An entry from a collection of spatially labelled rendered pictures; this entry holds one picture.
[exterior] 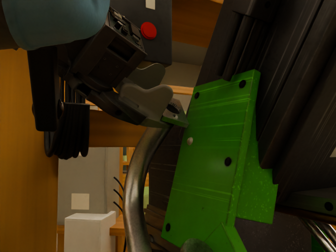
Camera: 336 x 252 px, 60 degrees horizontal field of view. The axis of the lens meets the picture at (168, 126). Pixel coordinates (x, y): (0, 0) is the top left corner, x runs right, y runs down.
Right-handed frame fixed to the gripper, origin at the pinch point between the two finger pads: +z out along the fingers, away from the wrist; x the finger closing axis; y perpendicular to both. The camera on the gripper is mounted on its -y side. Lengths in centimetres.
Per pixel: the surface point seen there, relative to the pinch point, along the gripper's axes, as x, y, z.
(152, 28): 23.6, 4.0, -0.2
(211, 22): 38.9, 11.5, 16.0
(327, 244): -17.5, 5.6, 17.9
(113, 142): 22.7, -23.5, 10.1
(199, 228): -15.0, -1.7, 4.2
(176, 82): 971, -300, 564
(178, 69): 1012, -261, 550
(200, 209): -13.2, -0.7, 4.0
